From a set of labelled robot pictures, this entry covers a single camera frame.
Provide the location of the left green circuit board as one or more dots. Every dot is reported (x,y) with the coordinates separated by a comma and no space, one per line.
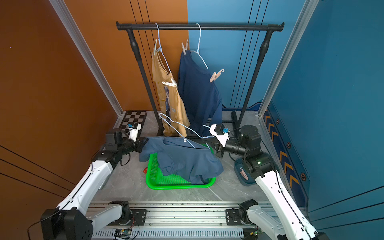
(122,234)

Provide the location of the teal plastic tub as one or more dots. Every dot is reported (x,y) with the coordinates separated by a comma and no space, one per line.
(239,164)

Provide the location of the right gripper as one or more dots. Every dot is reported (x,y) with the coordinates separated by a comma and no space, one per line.
(220,149)

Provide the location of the navy blue t-shirt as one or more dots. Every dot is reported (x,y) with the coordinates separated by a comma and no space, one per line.
(202,99)

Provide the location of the white clothespin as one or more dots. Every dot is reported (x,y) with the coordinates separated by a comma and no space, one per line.
(172,83)

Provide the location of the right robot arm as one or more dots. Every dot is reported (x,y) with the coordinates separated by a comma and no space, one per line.
(259,166)

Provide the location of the pale green clothespin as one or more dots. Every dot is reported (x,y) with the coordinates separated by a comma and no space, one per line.
(155,47)

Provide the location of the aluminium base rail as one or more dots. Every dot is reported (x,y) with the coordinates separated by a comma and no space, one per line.
(197,216)

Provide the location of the black clothes rack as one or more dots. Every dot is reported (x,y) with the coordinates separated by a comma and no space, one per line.
(269,29)

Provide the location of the white wire hanger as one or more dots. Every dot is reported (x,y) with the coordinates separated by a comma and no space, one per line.
(160,49)
(198,52)

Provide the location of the beige clothespin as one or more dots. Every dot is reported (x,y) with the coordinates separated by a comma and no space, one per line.
(185,46)

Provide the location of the green plastic basket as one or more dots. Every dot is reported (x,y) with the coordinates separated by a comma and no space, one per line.
(155,179)

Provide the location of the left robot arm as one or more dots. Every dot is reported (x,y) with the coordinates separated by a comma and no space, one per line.
(90,180)

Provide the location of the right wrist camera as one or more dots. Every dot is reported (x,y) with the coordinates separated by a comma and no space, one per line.
(220,133)

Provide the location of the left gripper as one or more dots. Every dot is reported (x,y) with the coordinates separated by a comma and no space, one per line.
(140,143)

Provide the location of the salmon pink clothespin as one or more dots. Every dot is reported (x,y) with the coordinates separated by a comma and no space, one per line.
(244,174)

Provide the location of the yellow printed t-shirt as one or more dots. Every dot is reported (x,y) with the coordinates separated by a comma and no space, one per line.
(173,113)

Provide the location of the light blue t-shirt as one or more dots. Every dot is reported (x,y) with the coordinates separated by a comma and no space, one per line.
(191,161)

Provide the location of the black white checkerboard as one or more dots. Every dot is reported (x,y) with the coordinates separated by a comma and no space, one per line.
(138,117)

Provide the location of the light pink clothespin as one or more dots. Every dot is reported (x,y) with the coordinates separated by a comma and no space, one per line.
(216,75)

